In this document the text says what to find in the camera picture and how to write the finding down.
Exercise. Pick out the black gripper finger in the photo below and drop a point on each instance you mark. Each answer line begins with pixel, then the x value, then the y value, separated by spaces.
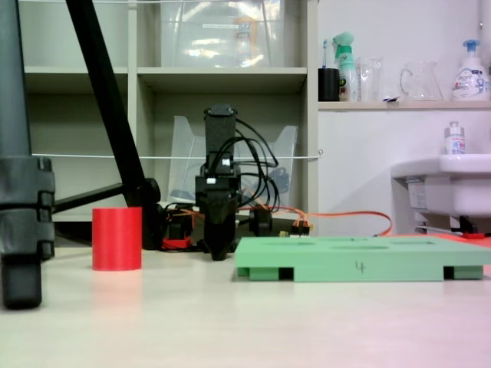
pixel 213 230
pixel 228 230

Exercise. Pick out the red cylinder block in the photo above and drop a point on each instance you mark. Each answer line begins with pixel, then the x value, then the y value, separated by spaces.
pixel 117 239

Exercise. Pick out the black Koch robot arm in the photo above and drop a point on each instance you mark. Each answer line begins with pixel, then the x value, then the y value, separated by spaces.
pixel 219 138

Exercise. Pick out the green shape-hole board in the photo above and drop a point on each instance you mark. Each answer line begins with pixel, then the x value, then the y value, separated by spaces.
pixel 383 264

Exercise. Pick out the orange flat block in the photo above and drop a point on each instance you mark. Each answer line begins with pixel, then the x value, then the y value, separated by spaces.
pixel 480 240

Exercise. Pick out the beige shelf unit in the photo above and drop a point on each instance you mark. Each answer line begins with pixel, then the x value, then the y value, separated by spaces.
pixel 222 82

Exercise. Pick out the black tripod brace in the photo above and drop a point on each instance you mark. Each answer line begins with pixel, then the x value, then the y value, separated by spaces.
pixel 88 197

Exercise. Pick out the black tripod leg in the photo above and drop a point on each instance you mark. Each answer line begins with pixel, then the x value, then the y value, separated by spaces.
pixel 107 99

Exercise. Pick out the clear plastic storage box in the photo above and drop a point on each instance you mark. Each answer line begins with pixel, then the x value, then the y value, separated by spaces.
pixel 215 42

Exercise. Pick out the black cup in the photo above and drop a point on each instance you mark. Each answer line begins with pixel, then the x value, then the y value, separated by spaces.
pixel 328 86

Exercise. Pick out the blue toothbrush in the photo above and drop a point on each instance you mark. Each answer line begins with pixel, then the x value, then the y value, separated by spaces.
pixel 325 53

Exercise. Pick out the green spray bottle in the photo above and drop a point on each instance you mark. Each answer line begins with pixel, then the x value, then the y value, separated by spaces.
pixel 345 73

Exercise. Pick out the clear measuring cup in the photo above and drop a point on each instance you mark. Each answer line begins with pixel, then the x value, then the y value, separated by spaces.
pixel 370 82

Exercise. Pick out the grey tripod leg with clamps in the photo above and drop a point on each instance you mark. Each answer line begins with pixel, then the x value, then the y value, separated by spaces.
pixel 15 191

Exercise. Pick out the glass pitcher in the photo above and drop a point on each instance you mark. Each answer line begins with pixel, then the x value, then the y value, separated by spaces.
pixel 422 84

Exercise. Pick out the white sink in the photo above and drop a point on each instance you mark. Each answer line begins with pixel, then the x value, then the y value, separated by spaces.
pixel 460 184

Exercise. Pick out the small clear sanitizer bottle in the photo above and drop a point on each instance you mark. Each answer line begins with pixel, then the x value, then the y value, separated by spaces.
pixel 455 142

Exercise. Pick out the white foam soap bottle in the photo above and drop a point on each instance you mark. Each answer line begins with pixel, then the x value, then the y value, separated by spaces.
pixel 470 82

